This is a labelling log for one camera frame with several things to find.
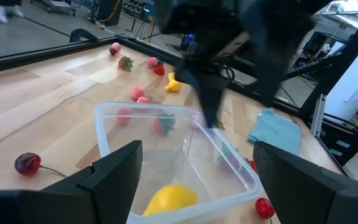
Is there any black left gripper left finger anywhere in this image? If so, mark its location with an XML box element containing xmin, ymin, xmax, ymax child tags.
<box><xmin>0</xmin><ymin>139</ymin><xmax>144</xmax><ymax>224</ymax></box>

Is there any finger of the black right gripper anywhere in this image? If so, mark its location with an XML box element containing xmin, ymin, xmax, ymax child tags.
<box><xmin>175</xmin><ymin>58</ymin><xmax>229</xmax><ymax>128</ymax></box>
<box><xmin>244</xmin><ymin>12</ymin><xmax>315</xmax><ymax>107</ymax></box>

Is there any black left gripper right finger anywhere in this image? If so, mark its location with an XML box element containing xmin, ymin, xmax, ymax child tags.
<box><xmin>252</xmin><ymin>141</ymin><xmax>358</xmax><ymax>224</ymax></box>

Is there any red toy strawberry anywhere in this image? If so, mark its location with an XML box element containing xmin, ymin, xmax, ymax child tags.
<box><xmin>213</xmin><ymin>118</ymin><xmax>226</xmax><ymax>131</ymax></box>
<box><xmin>216</xmin><ymin>142</ymin><xmax>241</xmax><ymax>174</ymax></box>
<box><xmin>153</xmin><ymin>112</ymin><xmax>177</xmax><ymax>137</ymax></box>
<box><xmin>244</xmin><ymin>157</ymin><xmax>258</xmax><ymax>174</ymax></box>
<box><xmin>152</xmin><ymin>62</ymin><xmax>165</xmax><ymax>77</ymax></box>
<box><xmin>117</xmin><ymin>55</ymin><xmax>135</xmax><ymax>73</ymax></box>

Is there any yellow toy banana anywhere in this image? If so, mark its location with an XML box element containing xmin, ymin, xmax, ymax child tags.
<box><xmin>164</xmin><ymin>72</ymin><xmax>183</xmax><ymax>93</ymax></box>

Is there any yellow toy lemon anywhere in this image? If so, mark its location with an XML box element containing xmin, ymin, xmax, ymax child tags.
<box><xmin>142</xmin><ymin>184</ymin><xmax>198</xmax><ymax>217</ymax></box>

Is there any clear plastic container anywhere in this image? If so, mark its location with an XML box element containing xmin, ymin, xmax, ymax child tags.
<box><xmin>93</xmin><ymin>101</ymin><xmax>264</xmax><ymax>224</ymax></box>

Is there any teal folded cloth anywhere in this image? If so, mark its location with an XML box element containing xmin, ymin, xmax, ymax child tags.
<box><xmin>247</xmin><ymin>108</ymin><xmax>303</xmax><ymax>156</ymax></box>

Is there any yellow cable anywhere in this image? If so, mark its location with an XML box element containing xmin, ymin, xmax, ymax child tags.
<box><xmin>98</xmin><ymin>0</ymin><xmax>157</xmax><ymax>43</ymax></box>

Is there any black metal table frame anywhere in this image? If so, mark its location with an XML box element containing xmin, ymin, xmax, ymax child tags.
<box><xmin>0</xmin><ymin>12</ymin><xmax>358</xmax><ymax>125</ymax></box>

